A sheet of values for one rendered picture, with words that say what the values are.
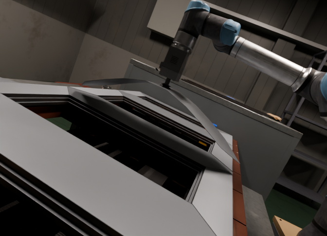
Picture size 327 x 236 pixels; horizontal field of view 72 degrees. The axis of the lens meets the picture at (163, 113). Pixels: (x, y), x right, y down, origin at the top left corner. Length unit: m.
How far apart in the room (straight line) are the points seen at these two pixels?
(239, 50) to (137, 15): 4.04
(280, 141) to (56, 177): 1.45
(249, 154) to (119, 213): 1.36
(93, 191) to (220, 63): 4.12
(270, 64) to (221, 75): 3.52
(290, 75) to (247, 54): 0.16
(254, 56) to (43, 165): 0.73
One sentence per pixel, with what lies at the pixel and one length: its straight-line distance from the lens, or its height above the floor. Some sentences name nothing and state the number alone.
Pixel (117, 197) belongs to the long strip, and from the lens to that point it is 0.42.
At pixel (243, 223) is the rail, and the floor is 0.83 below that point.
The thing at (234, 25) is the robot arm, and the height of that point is 1.29.
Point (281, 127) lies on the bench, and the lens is 1.65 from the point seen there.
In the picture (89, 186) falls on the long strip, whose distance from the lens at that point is 0.42.
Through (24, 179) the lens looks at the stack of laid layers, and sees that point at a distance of 0.43.
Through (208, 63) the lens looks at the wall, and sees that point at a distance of 4.41.
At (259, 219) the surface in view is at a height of 0.68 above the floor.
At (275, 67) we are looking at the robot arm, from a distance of 0.89.
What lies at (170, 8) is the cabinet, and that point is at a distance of 4.38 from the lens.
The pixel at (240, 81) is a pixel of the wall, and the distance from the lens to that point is 4.41.
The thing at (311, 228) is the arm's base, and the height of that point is 0.77.
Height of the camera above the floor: 1.08
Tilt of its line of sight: 10 degrees down
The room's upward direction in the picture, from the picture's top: 24 degrees clockwise
